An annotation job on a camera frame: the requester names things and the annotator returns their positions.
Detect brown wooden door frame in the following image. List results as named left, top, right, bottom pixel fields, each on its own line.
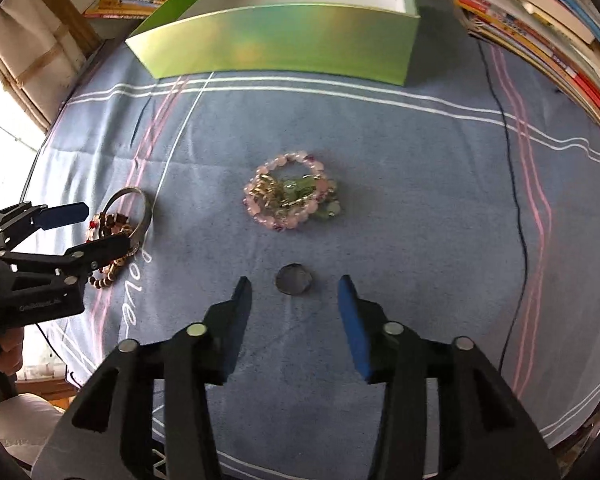
left=20, top=0, right=103, bottom=56

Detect black round pendant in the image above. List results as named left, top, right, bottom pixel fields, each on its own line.
left=275, top=263, right=313, bottom=296

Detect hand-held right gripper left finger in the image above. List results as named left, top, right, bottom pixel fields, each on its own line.
left=32, top=276, right=253, bottom=480

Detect large stack of books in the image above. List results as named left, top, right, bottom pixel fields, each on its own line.
left=445, top=0, right=600, bottom=127

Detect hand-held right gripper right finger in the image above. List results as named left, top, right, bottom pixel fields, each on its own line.
left=337, top=275, right=561, bottom=480

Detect red white bead bracelet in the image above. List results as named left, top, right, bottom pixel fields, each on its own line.
left=86, top=212, right=133, bottom=241

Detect green stone bracelet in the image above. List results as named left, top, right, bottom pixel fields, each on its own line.
left=280, top=175, right=342, bottom=222

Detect green cardboard box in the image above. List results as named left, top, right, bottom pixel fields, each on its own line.
left=125, top=0, right=422, bottom=87

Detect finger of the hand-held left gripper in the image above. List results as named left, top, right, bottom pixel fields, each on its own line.
left=0, top=201, right=88, bottom=246
left=0, top=233, right=132, bottom=287

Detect person's left hand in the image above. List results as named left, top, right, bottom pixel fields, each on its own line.
left=0, top=327, right=25, bottom=376

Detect beige curtain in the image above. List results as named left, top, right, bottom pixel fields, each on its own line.
left=0, top=0, right=88, bottom=133

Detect pink bead bracelet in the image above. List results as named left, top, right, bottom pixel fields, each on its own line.
left=243, top=151, right=338, bottom=232

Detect black cable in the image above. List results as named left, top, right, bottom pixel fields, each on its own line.
left=476, top=37, right=528, bottom=376

